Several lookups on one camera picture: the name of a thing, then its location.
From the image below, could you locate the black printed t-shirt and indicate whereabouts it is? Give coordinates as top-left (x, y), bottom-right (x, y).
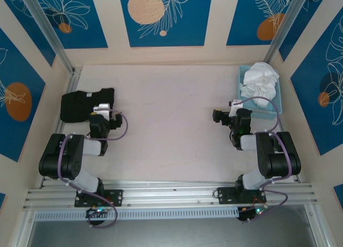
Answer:
top-left (61, 87), bottom-right (115, 124)

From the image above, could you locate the white crumpled cloth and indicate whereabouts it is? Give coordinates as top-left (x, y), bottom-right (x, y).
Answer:
top-left (240, 62), bottom-right (279, 108)

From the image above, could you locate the light blue perforated basket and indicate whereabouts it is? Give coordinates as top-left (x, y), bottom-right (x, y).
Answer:
top-left (237, 65), bottom-right (284, 121)

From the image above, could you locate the small circuit board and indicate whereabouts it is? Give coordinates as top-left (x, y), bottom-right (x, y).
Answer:
top-left (237, 205), bottom-right (270, 222)
top-left (85, 207), bottom-right (110, 219)

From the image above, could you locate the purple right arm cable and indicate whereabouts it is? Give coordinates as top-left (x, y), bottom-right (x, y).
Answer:
top-left (232, 96), bottom-right (293, 223)

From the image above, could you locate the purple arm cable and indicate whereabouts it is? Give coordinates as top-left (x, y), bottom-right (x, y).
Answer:
top-left (232, 96), bottom-right (293, 223)
top-left (57, 109), bottom-right (129, 229)

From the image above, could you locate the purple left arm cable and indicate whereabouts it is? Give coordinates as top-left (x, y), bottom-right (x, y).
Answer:
top-left (57, 109), bottom-right (129, 229)

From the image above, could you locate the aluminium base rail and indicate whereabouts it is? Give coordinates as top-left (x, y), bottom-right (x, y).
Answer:
top-left (23, 179), bottom-right (314, 212)

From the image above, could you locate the aluminium frame post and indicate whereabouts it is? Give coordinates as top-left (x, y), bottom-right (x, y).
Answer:
top-left (264, 0), bottom-right (313, 68)
top-left (20, 0), bottom-right (75, 74)

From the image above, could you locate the grey slotted cable duct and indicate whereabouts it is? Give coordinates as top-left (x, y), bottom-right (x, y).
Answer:
top-left (34, 206), bottom-right (239, 222)

